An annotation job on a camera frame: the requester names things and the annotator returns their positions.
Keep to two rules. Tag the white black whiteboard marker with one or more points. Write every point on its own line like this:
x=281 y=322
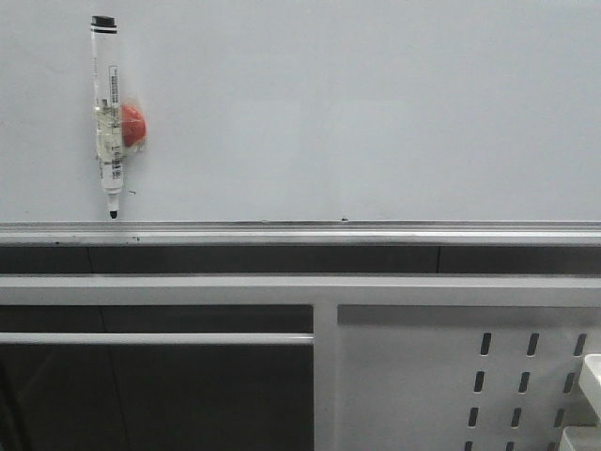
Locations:
x=107 y=109

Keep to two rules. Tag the red round magnet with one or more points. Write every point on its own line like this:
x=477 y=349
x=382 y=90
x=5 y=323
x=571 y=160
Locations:
x=133 y=125

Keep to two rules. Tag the white plastic bin lower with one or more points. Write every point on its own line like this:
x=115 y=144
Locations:
x=580 y=439

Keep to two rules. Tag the white whiteboard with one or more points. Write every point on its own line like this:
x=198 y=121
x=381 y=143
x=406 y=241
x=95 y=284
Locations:
x=310 y=110

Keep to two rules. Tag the aluminium whiteboard tray rail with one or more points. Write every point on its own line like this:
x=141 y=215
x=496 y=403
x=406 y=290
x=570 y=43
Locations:
x=340 y=232

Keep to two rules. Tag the white metal frame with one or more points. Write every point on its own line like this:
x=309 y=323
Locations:
x=323 y=293

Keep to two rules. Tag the white perforated pegboard panel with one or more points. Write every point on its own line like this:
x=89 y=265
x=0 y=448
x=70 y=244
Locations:
x=461 y=378

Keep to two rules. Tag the white plastic bin upper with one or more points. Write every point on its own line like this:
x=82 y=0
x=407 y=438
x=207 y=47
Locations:
x=590 y=380

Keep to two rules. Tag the white plastic bin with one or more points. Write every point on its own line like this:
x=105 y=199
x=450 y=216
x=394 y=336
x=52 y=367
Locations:
x=590 y=380
x=580 y=439

